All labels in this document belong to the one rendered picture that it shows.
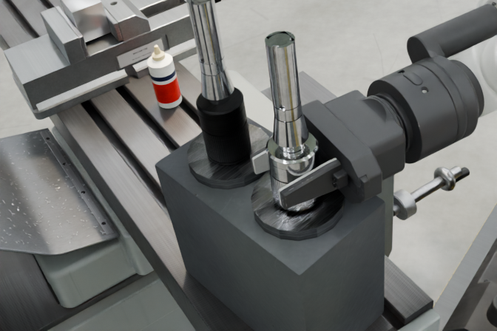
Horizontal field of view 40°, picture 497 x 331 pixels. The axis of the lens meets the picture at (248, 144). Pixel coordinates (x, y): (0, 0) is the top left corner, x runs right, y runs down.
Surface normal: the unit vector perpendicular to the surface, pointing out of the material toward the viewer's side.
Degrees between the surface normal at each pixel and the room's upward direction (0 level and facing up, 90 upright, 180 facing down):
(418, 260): 0
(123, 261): 90
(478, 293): 45
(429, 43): 31
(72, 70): 90
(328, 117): 1
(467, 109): 68
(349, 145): 1
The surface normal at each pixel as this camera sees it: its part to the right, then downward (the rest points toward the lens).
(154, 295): 0.53, 0.52
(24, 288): -0.12, -0.74
